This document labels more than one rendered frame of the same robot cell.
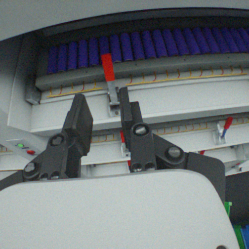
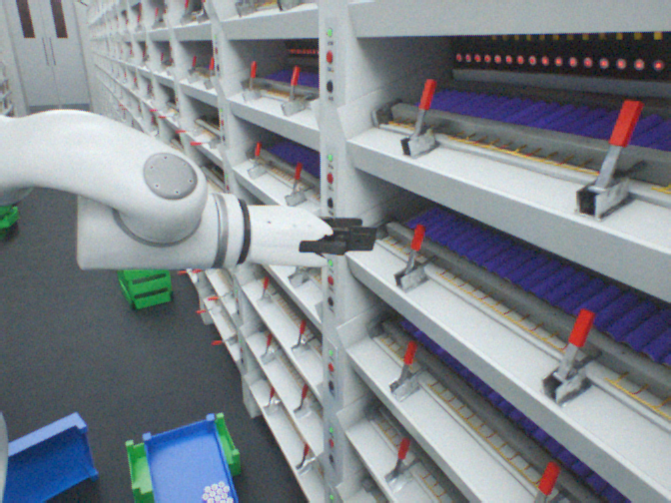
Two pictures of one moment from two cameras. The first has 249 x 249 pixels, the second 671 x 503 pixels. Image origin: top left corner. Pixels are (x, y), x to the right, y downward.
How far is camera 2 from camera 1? 58 cm
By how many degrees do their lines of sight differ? 55
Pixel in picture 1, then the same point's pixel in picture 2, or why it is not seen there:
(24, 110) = not seen: hidden behind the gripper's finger
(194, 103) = (464, 331)
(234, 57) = (564, 319)
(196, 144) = (487, 486)
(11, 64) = (384, 195)
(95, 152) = (377, 360)
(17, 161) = (314, 298)
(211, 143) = not seen: outside the picture
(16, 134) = not seen: hidden behind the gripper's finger
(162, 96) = (450, 304)
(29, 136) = (341, 258)
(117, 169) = (384, 458)
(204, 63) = (517, 302)
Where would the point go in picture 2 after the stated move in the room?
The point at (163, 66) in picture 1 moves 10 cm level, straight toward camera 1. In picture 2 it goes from (475, 276) to (399, 280)
